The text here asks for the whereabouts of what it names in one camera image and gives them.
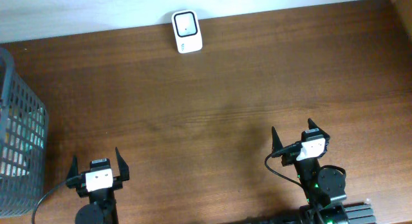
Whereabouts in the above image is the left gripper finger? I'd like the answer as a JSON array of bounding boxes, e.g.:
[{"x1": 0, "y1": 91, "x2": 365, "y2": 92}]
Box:
[
  {"x1": 66, "y1": 156, "x2": 79, "y2": 189},
  {"x1": 115, "y1": 147, "x2": 129, "y2": 182}
]

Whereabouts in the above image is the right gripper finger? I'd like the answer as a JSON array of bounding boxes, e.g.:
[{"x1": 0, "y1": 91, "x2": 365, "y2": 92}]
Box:
[
  {"x1": 308, "y1": 118, "x2": 330, "y2": 140},
  {"x1": 271, "y1": 126, "x2": 283, "y2": 155}
]

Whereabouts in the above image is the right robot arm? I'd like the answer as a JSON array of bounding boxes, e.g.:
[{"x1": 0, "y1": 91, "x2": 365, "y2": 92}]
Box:
[{"x1": 266, "y1": 118, "x2": 350, "y2": 223}]

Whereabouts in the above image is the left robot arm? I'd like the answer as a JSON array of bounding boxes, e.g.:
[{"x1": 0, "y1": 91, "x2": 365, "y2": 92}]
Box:
[{"x1": 66, "y1": 149, "x2": 130, "y2": 224}]

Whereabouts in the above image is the white barcode scanner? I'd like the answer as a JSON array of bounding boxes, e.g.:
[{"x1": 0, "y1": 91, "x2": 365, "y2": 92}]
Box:
[{"x1": 171, "y1": 10, "x2": 203, "y2": 54}]

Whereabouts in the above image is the grey plastic mesh basket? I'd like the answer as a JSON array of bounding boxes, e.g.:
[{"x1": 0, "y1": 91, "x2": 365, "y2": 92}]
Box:
[{"x1": 1, "y1": 48, "x2": 49, "y2": 218}]

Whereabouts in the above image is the left camera black cable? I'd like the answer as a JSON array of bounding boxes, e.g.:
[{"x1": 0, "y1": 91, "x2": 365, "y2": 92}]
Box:
[{"x1": 31, "y1": 175, "x2": 85, "y2": 224}]

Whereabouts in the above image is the camera black cable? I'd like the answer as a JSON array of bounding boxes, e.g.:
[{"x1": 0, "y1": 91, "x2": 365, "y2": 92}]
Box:
[
  {"x1": 264, "y1": 142, "x2": 323, "y2": 224},
  {"x1": 31, "y1": 175, "x2": 85, "y2": 224}
]

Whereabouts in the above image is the right camera black cable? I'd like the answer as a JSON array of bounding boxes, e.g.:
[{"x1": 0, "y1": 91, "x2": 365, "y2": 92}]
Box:
[{"x1": 264, "y1": 142, "x2": 323, "y2": 224}]

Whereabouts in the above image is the grey arm base mount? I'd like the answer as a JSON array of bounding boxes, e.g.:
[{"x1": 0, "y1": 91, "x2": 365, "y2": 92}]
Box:
[{"x1": 344, "y1": 203, "x2": 377, "y2": 224}]

